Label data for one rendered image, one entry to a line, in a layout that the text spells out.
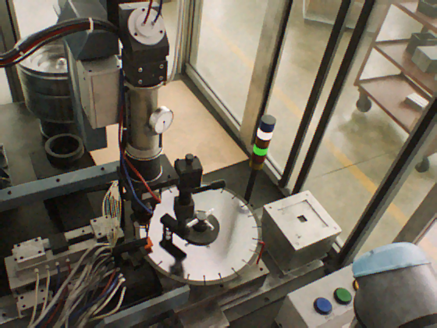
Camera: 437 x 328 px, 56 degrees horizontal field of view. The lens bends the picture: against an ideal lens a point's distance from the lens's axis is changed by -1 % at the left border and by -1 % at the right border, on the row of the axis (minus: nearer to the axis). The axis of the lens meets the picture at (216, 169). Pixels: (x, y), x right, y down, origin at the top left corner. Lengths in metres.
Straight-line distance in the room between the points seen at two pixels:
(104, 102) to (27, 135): 1.01
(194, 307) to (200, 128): 0.85
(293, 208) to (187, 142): 0.57
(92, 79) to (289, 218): 0.79
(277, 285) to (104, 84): 0.84
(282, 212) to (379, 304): 0.70
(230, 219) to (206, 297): 0.23
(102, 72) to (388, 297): 0.58
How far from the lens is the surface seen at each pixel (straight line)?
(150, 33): 0.68
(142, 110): 0.75
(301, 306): 1.16
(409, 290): 0.67
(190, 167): 0.89
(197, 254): 1.11
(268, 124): 1.20
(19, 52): 0.69
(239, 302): 1.28
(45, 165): 1.37
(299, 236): 1.28
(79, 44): 0.78
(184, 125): 1.78
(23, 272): 1.25
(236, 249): 1.14
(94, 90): 0.77
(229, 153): 1.68
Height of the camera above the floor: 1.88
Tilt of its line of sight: 45 degrees down
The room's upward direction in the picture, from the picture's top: 10 degrees clockwise
